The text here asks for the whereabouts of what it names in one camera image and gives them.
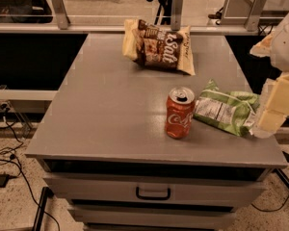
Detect green chip bag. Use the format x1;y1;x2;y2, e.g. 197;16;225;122
194;79;259;137

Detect middle metal rail bracket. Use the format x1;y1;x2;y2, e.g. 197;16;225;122
171;0;183;31

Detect grey drawer cabinet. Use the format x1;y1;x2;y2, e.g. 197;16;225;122
27;34;286;231

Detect black drawer handle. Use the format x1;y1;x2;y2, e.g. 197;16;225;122
135;187;171;201

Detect black floor cable left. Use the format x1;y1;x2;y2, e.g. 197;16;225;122
0;104;62;231

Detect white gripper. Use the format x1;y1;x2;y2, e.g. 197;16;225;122
250;13;289;139

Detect red coke can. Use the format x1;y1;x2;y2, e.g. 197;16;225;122
165;87;196;139

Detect person in background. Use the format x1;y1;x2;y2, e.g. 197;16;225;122
0;0;53;24

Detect right metal rail bracket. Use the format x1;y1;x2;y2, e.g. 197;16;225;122
245;0;267;32

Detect brown white chip bag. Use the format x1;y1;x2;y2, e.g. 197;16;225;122
122;19;195;75

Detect metal rail bracket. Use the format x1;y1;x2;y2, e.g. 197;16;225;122
171;0;183;31
245;0;267;32
51;0;70;30

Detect black metal floor leg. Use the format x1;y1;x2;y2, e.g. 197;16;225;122
32;187;50;231

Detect left metal rail bracket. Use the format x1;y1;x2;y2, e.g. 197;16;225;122
51;0;70;30

